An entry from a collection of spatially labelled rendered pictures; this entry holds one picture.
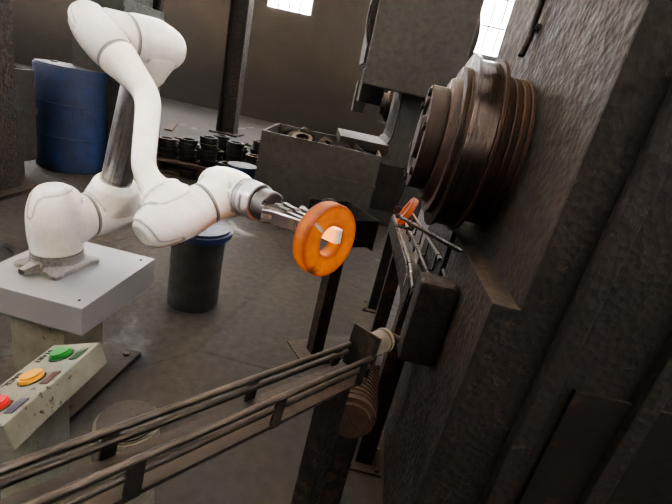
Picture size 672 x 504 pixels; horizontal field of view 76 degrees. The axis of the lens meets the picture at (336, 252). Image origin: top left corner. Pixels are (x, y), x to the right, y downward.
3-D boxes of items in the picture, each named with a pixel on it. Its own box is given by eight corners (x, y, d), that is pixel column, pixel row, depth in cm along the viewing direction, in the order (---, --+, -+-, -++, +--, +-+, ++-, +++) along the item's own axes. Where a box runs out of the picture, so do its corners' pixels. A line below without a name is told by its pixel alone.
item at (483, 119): (436, 207, 151) (480, 65, 134) (457, 253, 107) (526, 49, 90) (418, 203, 151) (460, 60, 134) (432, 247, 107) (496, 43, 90)
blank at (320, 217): (326, 289, 91) (315, 282, 93) (365, 230, 94) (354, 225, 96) (290, 255, 79) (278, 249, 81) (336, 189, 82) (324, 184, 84)
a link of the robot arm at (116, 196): (67, 219, 154) (121, 208, 172) (96, 246, 150) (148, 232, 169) (106, -3, 116) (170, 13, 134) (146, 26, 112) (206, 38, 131)
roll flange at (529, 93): (464, 214, 150) (511, 72, 134) (497, 262, 106) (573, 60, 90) (436, 207, 151) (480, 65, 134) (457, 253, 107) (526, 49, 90)
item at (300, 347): (318, 331, 225) (348, 201, 199) (342, 362, 204) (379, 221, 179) (283, 335, 214) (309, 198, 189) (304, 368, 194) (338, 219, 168)
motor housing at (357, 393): (342, 489, 139) (383, 354, 121) (335, 557, 119) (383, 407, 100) (304, 480, 140) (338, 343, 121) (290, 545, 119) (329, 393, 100)
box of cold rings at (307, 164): (360, 214, 460) (378, 140, 432) (362, 239, 382) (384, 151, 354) (266, 193, 456) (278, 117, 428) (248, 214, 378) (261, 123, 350)
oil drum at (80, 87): (122, 168, 429) (125, 73, 397) (82, 178, 373) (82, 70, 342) (65, 154, 431) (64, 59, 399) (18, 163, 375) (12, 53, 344)
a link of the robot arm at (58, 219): (16, 246, 140) (8, 181, 131) (71, 233, 155) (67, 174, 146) (47, 263, 134) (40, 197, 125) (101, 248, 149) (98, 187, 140)
